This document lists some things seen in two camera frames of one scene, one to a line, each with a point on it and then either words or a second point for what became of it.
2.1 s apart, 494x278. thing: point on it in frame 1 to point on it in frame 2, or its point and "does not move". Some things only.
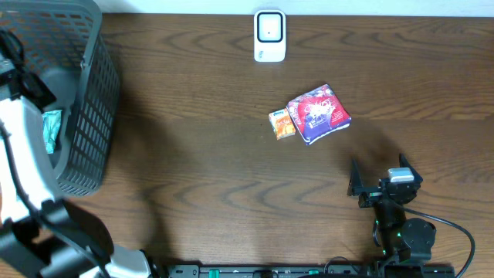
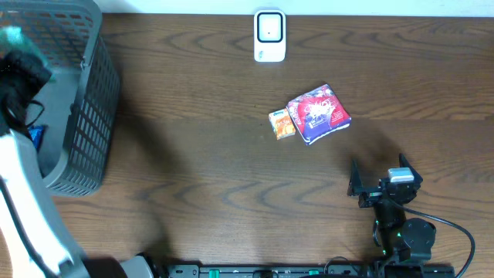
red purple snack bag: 319,114 does not move
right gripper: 371,194 does not move
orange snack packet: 282,124 does not move
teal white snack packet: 51,120 to 12,38
